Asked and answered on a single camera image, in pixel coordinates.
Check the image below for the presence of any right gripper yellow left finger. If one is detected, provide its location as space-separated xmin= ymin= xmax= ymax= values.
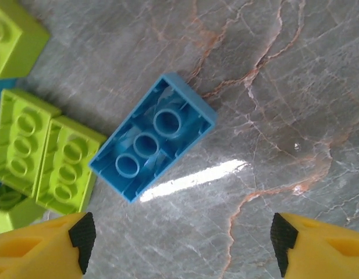
xmin=0 ymin=212 xmax=97 ymax=279

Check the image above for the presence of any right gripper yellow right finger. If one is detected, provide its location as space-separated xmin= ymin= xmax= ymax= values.
xmin=271 ymin=212 xmax=359 ymax=279

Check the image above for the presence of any large lime green lego brick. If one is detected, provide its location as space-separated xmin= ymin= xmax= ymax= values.
xmin=0 ymin=88 xmax=63 ymax=199
xmin=34 ymin=115 xmax=108 ymax=216

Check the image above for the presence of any large blue lego brick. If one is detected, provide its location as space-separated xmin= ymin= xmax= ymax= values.
xmin=88 ymin=72 xmax=218 ymax=203

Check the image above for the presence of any small blue lego brick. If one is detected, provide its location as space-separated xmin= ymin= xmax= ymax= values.
xmin=0 ymin=77 xmax=19 ymax=102

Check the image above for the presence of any square lime green lego brick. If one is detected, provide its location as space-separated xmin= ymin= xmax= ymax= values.
xmin=0 ymin=0 xmax=51 ymax=80

